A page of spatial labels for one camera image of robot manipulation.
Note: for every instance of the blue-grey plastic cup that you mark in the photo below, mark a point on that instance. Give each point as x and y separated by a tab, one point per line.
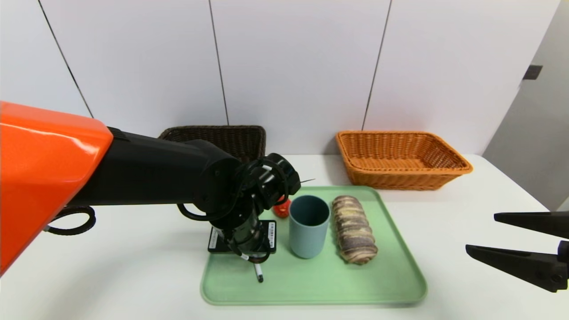
307	240

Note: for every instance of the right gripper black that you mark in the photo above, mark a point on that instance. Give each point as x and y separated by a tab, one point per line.
564	251

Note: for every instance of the dark brown wicker basket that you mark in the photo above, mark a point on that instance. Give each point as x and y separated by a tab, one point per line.
240	140

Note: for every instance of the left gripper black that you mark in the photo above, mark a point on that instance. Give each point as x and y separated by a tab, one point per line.
216	239

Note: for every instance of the red rubber duck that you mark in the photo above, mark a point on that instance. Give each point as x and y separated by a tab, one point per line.
282	211

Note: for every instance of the black wall bracket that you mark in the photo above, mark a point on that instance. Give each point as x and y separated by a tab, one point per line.
532	72

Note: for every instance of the orange wicker basket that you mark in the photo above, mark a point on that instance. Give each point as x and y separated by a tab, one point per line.
400	180

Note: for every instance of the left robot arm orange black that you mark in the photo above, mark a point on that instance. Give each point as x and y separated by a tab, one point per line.
133	173

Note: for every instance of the marbled brown bread loaf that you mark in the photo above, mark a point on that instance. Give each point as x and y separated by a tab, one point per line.
354	231

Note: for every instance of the white marker pen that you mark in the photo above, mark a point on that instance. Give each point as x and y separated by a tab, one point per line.
258	273

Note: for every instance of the green plastic tray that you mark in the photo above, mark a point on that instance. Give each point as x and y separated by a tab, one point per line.
311	280

